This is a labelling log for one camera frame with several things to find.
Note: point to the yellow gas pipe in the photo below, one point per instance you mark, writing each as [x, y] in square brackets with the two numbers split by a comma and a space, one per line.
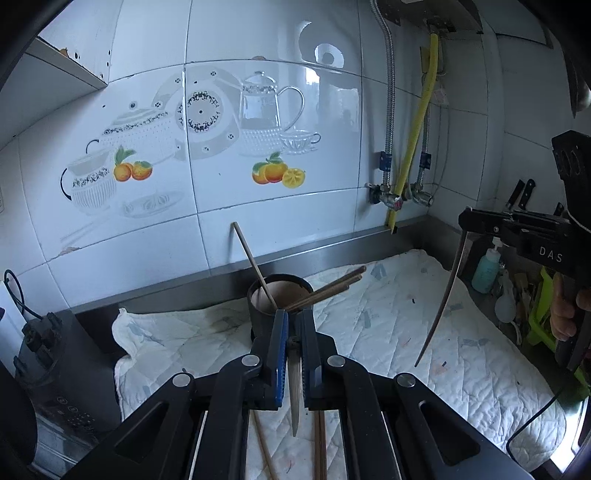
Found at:
[422, 110]

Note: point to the metal angle valve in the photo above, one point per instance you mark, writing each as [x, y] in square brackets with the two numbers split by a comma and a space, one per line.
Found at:
[421, 194]

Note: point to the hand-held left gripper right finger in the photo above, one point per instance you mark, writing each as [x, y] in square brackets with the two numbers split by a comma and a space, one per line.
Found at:
[308, 364]

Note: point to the person's right hand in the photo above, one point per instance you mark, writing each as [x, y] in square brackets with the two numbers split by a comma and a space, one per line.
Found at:
[563, 318]

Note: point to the black blender base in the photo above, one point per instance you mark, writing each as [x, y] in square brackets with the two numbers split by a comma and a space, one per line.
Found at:
[74, 378]

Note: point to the wall cabinet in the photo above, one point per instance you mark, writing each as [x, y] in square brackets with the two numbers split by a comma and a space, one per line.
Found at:
[55, 69]

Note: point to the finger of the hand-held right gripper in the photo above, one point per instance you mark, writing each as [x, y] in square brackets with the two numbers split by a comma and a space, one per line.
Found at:
[485, 221]

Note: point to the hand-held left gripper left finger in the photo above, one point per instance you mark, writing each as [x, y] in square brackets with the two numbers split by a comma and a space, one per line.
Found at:
[279, 360]

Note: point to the black cylindrical chopstick holder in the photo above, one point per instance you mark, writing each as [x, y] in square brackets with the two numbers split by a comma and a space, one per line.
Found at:
[261, 318]

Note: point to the brown bamboo chopstick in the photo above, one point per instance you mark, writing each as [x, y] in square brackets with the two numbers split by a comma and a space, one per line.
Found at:
[317, 447]
[332, 292]
[251, 263]
[324, 447]
[443, 314]
[265, 445]
[341, 285]
[346, 276]
[295, 392]

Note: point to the white plastic ladle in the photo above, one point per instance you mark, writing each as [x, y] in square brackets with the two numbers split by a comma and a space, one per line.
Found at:
[505, 300]

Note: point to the green plastic rack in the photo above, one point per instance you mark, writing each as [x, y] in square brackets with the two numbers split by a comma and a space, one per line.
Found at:
[540, 318]

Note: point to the white quilted printed cloth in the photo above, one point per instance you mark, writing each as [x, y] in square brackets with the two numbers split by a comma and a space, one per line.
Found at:
[461, 392]

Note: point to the teal pump soap bottle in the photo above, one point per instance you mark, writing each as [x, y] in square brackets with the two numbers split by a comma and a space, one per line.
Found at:
[487, 272]

